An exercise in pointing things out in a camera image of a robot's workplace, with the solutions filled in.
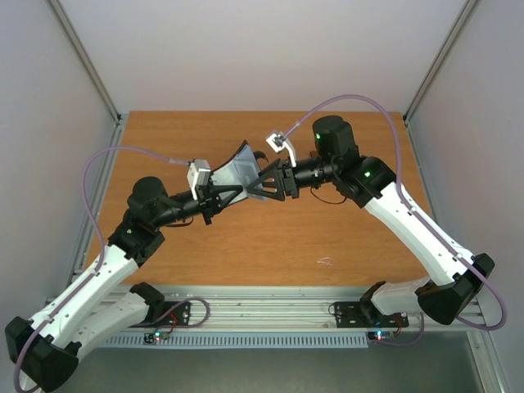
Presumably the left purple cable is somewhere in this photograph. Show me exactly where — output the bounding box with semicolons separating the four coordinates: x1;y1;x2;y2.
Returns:
14;146;193;393

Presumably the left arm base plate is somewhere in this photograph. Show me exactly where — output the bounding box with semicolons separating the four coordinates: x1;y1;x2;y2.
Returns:
132;300;192;328

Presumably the grey slotted cable duct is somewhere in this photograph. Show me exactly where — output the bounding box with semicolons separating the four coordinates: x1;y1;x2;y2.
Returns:
102;332;368;350

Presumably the left corner aluminium post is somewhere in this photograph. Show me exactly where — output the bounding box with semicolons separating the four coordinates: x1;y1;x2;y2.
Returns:
47;0;124;128

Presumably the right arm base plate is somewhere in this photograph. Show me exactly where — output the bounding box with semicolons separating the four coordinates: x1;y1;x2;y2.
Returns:
328;301;409;328

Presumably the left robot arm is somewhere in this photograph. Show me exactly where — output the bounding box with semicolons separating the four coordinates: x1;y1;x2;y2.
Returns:
5;176;246;392

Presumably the purple cable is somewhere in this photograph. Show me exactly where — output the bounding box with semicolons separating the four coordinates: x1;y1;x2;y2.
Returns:
14;146;193;393
282;94;508;331

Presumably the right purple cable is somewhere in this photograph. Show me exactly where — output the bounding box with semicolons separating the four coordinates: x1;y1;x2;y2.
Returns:
282;94;508;331

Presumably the aluminium rail frame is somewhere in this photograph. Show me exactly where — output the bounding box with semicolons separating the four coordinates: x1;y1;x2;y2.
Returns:
44;284;488;332

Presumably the right corner aluminium post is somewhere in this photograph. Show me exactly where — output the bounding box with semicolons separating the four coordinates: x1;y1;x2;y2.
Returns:
403;0;482;126

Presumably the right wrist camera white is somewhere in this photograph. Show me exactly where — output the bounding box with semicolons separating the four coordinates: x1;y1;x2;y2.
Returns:
265;131;297;168

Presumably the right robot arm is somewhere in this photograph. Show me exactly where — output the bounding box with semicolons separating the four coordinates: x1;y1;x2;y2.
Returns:
247;115;495;325

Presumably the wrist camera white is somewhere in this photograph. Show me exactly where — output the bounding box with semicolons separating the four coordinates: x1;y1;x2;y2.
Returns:
265;131;297;168
187;159;211;201

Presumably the corner aluminium post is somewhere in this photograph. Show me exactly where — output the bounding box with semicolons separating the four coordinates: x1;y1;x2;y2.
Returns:
403;0;482;126
47;0;124;128

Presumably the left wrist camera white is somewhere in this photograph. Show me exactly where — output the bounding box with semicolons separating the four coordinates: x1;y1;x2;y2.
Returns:
187;159;211;201

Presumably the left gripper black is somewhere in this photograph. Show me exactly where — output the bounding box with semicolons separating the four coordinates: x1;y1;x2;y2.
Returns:
153;179;243;228

